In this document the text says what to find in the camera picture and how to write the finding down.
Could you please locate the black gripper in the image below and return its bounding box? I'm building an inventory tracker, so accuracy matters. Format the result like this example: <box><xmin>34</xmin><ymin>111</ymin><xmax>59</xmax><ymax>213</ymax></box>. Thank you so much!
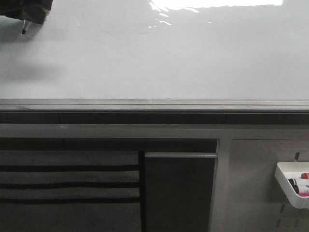
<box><xmin>0</xmin><ymin>0</ymin><xmax>53</xmax><ymax>24</ymax></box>

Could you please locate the white whiteboard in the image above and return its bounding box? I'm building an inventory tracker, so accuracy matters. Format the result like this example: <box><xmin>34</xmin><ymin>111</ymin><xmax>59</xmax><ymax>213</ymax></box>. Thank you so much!
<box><xmin>0</xmin><ymin>0</ymin><xmax>309</xmax><ymax>112</ymax></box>

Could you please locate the pink capped marker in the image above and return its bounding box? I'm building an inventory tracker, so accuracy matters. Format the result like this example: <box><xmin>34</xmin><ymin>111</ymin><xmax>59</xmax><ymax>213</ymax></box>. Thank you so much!
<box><xmin>293</xmin><ymin>185</ymin><xmax>309</xmax><ymax>197</ymax></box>

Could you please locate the dark grey panel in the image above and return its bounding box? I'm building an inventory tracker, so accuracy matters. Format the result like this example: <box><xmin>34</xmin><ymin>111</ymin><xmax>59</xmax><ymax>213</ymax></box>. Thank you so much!
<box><xmin>145</xmin><ymin>152</ymin><xmax>217</xmax><ymax>232</ymax></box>

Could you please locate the black dry-erase marker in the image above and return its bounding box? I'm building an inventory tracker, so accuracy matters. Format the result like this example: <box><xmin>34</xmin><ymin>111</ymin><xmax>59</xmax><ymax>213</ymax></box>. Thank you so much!
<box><xmin>22</xmin><ymin>20</ymin><xmax>32</xmax><ymax>34</ymax></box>

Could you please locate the black capped marker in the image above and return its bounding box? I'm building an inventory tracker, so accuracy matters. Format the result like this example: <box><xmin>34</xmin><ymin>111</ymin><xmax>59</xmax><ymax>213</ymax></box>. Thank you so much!
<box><xmin>288</xmin><ymin>178</ymin><xmax>309</xmax><ymax>186</ymax></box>

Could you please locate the red capped marker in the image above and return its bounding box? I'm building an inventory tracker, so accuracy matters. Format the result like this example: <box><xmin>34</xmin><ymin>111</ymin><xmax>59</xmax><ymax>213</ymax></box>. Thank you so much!
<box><xmin>301</xmin><ymin>173</ymin><xmax>309</xmax><ymax>179</ymax></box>

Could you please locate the grey striped fabric organizer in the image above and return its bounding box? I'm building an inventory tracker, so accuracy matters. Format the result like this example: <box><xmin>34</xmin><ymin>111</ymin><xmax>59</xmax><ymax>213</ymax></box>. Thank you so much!
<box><xmin>0</xmin><ymin>150</ymin><xmax>146</xmax><ymax>232</ymax></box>

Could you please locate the white plastic marker tray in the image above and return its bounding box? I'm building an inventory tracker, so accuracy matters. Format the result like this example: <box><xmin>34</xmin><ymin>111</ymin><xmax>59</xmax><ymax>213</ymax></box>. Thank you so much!
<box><xmin>275</xmin><ymin>162</ymin><xmax>309</xmax><ymax>209</ymax></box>

